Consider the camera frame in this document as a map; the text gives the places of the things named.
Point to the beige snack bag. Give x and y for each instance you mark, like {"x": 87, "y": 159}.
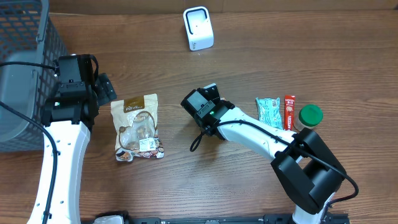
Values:
{"x": 135, "y": 121}

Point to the green lidded glass jar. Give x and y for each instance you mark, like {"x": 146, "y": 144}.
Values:
{"x": 308, "y": 117}

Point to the red snack bar packet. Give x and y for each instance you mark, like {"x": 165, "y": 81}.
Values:
{"x": 289, "y": 106}

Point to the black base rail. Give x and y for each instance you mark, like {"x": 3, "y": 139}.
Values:
{"x": 214, "y": 220}

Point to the white barcode scanner stand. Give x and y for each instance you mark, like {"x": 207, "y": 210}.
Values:
{"x": 199, "y": 28}

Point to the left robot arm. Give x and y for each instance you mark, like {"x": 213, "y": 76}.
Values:
{"x": 67, "y": 117}

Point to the grey plastic mesh basket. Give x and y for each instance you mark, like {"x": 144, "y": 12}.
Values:
{"x": 29, "y": 45}

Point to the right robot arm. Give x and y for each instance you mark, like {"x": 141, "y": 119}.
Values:
{"x": 308, "y": 171}

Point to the teal wet wipes pack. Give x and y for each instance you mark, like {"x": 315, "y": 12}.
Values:
{"x": 269, "y": 112}

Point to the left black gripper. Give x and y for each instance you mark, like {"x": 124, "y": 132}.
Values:
{"x": 104, "y": 89}

